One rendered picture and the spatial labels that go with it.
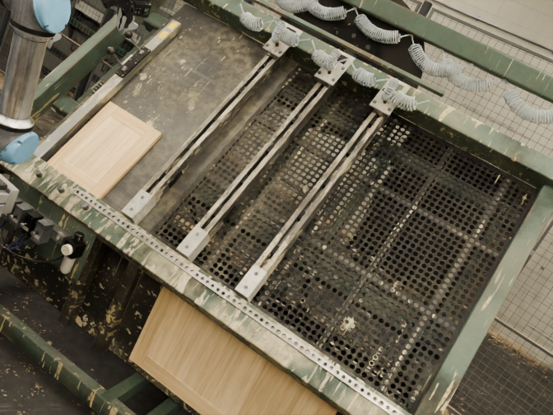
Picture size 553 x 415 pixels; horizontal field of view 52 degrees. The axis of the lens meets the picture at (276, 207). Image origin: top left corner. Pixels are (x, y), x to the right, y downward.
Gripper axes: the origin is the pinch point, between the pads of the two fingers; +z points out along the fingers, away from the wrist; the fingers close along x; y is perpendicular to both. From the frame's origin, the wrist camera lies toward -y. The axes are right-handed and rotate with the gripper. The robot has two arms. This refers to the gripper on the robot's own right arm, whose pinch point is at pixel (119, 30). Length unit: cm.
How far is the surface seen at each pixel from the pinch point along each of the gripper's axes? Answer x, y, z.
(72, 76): 47, 11, 62
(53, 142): 12, -9, 69
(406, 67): -22, 147, 1
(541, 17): 95, 527, 40
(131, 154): -10, 16, 57
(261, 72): -3, 73, 18
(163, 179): -31, 18, 49
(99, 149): 0, 6, 63
